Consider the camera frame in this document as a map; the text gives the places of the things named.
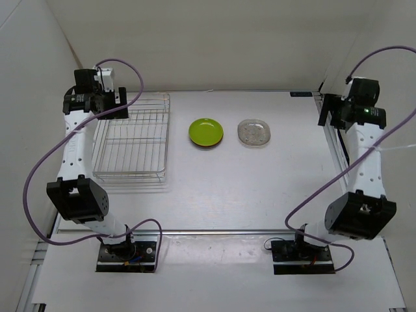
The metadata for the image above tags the green plate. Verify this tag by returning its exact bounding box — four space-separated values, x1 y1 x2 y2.
188 118 224 146

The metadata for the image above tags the orange plate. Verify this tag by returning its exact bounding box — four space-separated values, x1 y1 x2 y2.
192 141 222 150

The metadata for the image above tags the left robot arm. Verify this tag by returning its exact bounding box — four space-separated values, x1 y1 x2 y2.
46 66 137 261

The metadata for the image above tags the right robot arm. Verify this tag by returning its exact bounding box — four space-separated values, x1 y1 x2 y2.
292 77 397 260

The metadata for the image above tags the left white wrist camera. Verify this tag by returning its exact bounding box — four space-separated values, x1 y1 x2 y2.
94 66 114 92

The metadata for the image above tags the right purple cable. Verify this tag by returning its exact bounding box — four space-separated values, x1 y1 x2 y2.
285 45 416 271

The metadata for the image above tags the purple cable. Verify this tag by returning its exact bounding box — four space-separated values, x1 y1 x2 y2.
22 58 163 273
285 45 416 271

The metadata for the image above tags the wire dish rack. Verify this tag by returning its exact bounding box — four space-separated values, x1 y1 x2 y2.
92 92 170 184

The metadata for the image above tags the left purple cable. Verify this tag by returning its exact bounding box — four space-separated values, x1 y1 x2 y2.
22 58 163 273

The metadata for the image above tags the white cable tie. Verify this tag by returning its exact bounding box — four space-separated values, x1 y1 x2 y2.
368 144 416 153

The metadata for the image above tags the aluminium rail front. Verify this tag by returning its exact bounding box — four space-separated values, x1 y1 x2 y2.
57 229 294 236

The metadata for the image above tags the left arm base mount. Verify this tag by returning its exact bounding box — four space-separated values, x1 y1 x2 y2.
96 235 159 273

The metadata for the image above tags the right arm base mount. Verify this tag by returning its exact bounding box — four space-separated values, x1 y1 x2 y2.
263 237 335 275

